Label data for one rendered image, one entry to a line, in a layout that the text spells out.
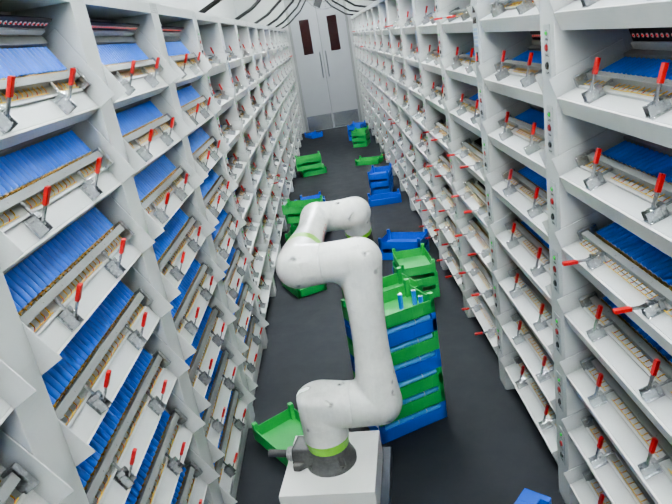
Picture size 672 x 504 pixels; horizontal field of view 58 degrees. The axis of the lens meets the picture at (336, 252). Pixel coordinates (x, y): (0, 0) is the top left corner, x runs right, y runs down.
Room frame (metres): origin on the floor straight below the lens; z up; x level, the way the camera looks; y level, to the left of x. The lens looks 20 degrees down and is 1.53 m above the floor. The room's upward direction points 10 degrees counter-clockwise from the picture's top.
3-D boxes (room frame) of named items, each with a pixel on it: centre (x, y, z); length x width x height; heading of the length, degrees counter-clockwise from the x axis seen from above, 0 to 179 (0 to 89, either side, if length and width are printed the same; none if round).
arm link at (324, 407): (1.46, 0.10, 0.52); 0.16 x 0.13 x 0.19; 82
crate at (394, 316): (2.11, -0.16, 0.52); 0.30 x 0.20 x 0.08; 111
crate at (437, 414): (2.11, -0.16, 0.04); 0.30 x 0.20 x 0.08; 111
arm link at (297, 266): (1.55, 0.10, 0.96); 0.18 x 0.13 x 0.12; 172
